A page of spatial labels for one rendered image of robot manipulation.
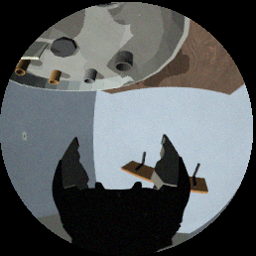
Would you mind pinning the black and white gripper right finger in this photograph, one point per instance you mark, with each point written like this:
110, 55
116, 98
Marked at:
171, 177

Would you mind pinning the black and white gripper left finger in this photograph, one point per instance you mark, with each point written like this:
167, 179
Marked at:
70, 177

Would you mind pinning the bronze bushing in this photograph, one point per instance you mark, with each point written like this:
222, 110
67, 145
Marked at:
22, 67
55, 76

